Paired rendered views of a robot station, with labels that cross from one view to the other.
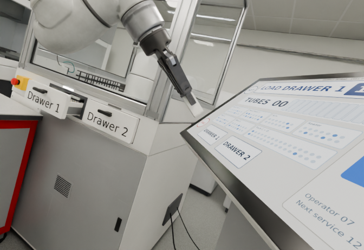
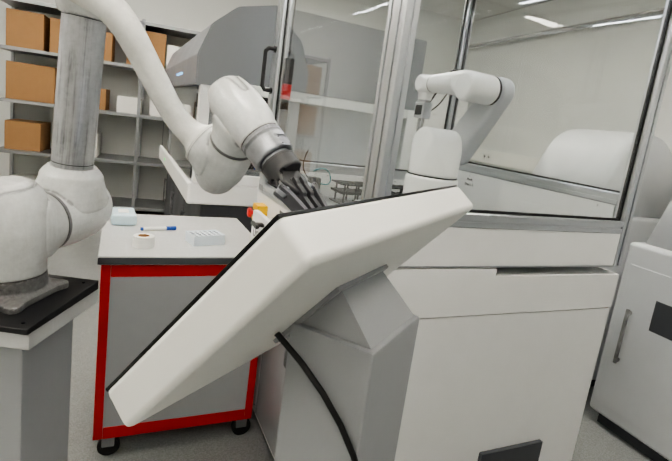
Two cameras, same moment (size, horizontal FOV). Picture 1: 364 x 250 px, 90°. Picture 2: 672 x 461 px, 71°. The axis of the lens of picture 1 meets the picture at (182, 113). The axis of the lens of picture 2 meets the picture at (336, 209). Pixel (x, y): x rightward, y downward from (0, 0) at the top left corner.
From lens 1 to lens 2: 0.68 m
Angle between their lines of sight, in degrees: 44
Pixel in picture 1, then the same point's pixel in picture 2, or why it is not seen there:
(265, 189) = not seen: hidden behind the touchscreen
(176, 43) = (379, 134)
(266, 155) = not seen: hidden behind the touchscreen
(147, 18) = (256, 150)
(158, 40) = (271, 170)
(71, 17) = (209, 162)
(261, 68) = not seen: outside the picture
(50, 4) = (194, 156)
